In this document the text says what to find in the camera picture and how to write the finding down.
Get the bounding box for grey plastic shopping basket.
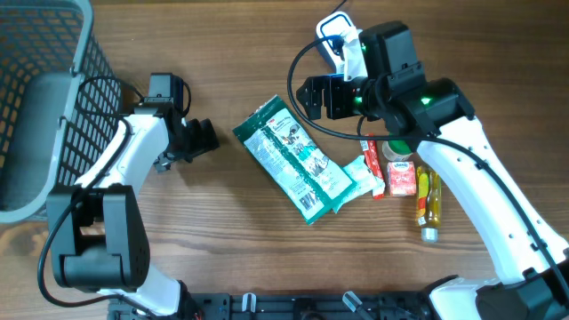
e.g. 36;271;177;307
1;0;123;224

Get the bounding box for black left camera cable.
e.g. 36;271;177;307
36;75;193;308

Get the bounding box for mint green small packet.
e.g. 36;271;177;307
333;155;378;213

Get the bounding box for white barcode scanner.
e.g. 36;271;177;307
315;12;354;73

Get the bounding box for black right camera cable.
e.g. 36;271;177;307
286;35;569;308

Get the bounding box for red white stock cube packet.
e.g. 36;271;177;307
387;162;417;196

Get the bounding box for black camera cable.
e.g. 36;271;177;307
36;75;193;308
286;35;569;308

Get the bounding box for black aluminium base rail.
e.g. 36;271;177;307
106;291;445;320

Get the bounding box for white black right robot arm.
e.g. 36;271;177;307
288;21;568;319

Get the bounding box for green 3M product package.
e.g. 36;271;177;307
233;95;356;225

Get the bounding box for Knorr stock cube jar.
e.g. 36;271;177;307
382;140;413;162

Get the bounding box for yellow dish soap bottle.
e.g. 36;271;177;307
416;165;442;243

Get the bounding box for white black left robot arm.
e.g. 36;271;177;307
36;73;220;319

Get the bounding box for red Nescafe stick sachet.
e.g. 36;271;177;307
360;140;386;200

